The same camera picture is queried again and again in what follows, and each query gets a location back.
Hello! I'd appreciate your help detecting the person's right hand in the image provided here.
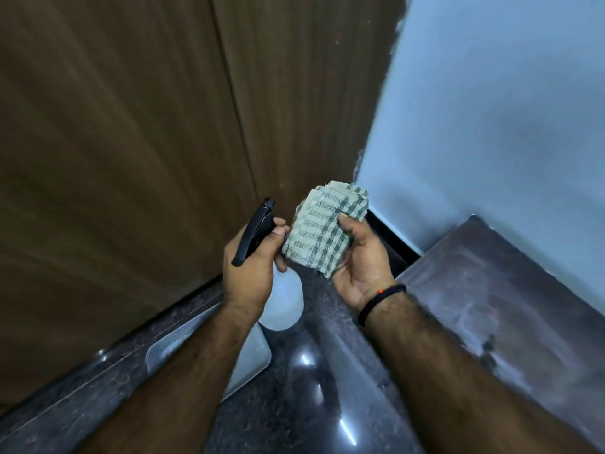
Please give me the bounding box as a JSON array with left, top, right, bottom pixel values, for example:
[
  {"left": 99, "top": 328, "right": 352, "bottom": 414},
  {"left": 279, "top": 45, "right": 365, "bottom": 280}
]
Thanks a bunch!
[{"left": 331, "top": 215, "right": 399, "bottom": 313}]

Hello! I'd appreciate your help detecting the person's left hand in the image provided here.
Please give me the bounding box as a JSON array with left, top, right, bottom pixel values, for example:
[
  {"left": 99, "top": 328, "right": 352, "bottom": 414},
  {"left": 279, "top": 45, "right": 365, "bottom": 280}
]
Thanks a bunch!
[{"left": 222, "top": 216, "right": 291, "bottom": 318}]

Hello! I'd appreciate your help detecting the green checked cleaning cloth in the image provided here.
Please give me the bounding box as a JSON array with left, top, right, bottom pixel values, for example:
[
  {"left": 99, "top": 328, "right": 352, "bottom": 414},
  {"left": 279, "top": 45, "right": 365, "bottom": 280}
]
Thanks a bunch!
[{"left": 282, "top": 180, "right": 370, "bottom": 280}]

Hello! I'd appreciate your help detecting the white spray bottle black trigger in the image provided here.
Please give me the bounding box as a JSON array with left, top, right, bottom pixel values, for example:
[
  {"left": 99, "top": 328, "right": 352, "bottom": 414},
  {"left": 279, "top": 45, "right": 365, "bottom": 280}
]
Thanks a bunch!
[{"left": 231, "top": 197, "right": 304, "bottom": 332}]

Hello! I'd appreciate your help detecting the person's right forearm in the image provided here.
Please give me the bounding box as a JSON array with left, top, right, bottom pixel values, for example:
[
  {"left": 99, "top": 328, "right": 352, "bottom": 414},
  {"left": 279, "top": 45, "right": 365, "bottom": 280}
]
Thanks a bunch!
[{"left": 364, "top": 290, "right": 602, "bottom": 454}]

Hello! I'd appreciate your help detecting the person's left forearm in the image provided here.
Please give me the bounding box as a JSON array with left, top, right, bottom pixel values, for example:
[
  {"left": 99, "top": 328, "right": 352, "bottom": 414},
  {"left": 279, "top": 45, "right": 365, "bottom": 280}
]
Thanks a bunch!
[{"left": 76, "top": 298, "right": 260, "bottom": 454}]

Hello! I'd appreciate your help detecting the black wristband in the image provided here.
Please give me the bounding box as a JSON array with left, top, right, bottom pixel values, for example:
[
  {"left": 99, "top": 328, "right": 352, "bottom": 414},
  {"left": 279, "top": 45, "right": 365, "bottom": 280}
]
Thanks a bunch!
[{"left": 357, "top": 284, "right": 407, "bottom": 327}]

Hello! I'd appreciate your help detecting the white translucent plastic tray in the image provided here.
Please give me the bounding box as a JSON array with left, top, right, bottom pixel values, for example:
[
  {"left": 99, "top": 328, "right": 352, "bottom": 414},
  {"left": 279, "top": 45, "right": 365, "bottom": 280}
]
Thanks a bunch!
[{"left": 145, "top": 302, "right": 273, "bottom": 403}]

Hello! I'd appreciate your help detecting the narrow brown wooden cabinet door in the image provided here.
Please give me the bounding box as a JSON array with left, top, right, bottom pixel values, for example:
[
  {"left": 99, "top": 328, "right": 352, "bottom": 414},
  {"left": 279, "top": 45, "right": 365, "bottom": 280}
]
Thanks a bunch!
[{"left": 210, "top": 0, "right": 408, "bottom": 223}]

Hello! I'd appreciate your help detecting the wide brown wooden cabinet door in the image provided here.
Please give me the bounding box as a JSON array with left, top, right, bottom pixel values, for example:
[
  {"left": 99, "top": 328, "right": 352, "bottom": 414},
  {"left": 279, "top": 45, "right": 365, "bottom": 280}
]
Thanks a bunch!
[{"left": 0, "top": 0, "right": 259, "bottom": 416}]

